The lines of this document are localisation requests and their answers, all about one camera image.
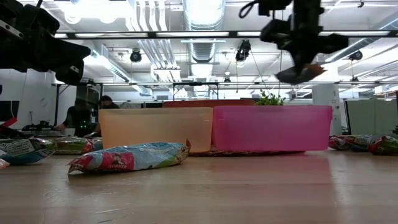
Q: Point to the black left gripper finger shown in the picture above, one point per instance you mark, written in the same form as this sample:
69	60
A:
66	47
68	58

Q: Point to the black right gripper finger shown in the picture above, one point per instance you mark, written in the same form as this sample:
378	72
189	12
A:
297	60
307	56

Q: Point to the brown green granola bar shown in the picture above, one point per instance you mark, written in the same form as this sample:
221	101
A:
289	77

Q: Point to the blue white granola bar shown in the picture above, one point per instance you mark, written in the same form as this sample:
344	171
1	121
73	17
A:
21	151

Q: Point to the blue Quaker granola bar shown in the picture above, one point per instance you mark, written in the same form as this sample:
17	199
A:
130	158

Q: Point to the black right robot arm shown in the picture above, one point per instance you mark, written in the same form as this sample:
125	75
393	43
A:
308	6

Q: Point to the black ceiling spotlight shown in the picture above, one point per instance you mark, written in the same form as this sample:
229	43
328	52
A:
243	49
355	55
136	56

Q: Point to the small green potted plant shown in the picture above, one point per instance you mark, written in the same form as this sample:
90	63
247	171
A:
270	100

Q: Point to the white pillar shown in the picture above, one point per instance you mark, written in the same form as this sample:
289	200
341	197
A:
326	105

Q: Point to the person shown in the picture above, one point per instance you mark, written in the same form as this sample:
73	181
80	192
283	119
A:
107	102
77	119

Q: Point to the pink translucent bin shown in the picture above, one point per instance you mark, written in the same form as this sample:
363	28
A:
270	127

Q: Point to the pale green partition panel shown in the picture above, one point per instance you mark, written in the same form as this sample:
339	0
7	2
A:
373	116

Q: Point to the light orange translucent bin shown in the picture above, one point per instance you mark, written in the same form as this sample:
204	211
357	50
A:
155	127

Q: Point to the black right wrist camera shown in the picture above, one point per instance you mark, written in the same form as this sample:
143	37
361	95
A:
275	7

